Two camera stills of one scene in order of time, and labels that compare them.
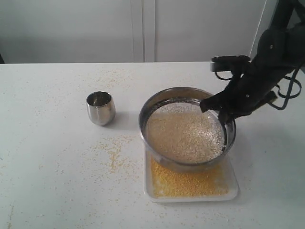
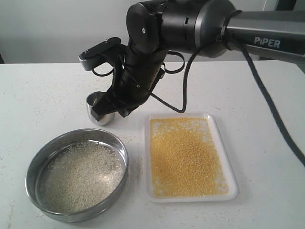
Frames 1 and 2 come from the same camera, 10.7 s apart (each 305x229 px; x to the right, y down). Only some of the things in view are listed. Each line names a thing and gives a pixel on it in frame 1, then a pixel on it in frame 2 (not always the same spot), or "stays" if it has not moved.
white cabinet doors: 35,31 stays
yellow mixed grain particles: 182,132 → 82,175
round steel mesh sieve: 175,133 → 77,175
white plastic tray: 216,179 stays
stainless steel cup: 101,107 stays
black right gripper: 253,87 → 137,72
